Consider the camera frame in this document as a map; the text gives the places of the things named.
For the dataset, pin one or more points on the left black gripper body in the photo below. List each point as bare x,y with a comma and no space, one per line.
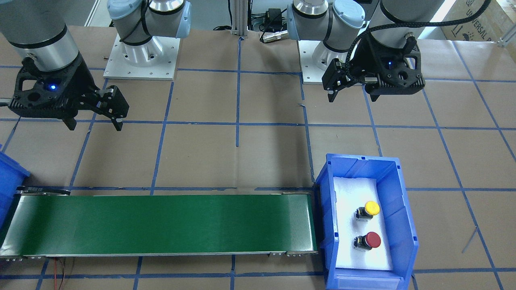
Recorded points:
364,59

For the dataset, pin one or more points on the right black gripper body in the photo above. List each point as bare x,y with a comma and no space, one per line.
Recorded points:
78,81

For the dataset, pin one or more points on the aluminium frame post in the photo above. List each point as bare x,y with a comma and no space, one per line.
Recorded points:
240,10

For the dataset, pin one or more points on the cardboard box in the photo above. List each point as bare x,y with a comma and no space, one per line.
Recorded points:
495,21

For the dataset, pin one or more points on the red push button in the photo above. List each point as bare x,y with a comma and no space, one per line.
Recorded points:
367,242

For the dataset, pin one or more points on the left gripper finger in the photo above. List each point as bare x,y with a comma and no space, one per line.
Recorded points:
374,96
335,79

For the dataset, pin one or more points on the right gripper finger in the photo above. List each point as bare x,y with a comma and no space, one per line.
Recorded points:
111,104
70,123

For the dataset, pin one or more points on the yellow push button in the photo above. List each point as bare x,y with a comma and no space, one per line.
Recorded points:
368,211

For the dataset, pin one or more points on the green conveyor belt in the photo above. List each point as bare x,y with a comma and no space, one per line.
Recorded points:
120,226

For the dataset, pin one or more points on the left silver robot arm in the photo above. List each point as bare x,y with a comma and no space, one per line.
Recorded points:
341,24

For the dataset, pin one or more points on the black power adapter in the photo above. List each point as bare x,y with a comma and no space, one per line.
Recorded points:
273,16

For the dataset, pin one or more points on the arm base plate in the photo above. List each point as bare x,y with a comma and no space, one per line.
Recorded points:
155,60
314,60

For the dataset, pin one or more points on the white foam pad bin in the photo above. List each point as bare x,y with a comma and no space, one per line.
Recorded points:
351,194

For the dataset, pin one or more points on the blue plastic bin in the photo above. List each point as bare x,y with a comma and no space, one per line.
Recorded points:
399,223
12,175

